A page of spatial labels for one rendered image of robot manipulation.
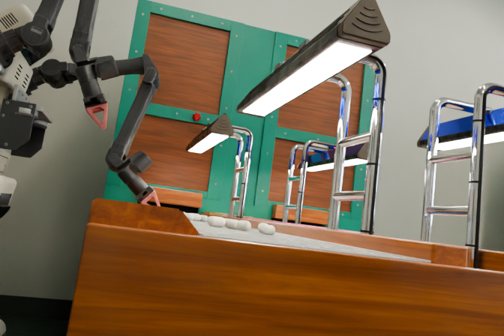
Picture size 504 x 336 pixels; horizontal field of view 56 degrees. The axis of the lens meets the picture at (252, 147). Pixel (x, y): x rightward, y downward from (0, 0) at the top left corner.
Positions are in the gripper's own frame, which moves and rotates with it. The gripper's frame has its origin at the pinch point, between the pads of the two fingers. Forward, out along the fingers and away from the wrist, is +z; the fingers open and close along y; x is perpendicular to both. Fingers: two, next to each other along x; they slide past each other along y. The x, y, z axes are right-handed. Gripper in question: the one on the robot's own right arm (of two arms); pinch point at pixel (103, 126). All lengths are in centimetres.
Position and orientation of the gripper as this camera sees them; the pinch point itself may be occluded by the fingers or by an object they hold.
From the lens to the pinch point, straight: 157.4
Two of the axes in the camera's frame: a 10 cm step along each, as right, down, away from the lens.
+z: 3.2, 9.5, -0.2
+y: -2.7, 1.1, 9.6
